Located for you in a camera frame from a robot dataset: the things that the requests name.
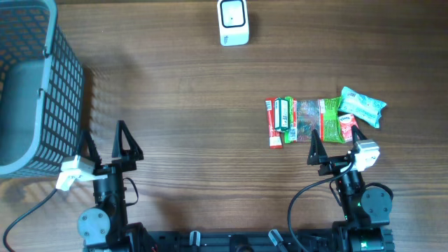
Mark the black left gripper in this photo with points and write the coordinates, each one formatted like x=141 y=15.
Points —
x=117 y=166

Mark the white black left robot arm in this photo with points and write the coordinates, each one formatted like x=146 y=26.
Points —
x=105 y=226

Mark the small orange candy box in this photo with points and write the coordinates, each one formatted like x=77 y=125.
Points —
x=346 y=122

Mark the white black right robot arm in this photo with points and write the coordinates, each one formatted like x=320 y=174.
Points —
x=366 y=206

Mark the green white gum box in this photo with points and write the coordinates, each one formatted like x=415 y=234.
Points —
x=281 y=114

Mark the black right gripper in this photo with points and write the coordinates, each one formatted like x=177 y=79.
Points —
x=318 y=156

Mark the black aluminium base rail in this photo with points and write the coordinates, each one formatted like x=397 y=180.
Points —
x=312 y=240

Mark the teal tissue packet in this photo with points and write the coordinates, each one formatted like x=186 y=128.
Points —
x=361 y=106

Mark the white barcode scanner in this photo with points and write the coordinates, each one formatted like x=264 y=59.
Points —
x=233 y=22

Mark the dark grey mesh basket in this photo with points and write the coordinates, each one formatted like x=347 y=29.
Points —
x=42 y=86

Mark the green snack bag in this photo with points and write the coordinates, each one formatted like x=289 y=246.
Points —
x=304 y=116

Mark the red snack stick packet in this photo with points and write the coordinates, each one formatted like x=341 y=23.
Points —
x=274 y=136

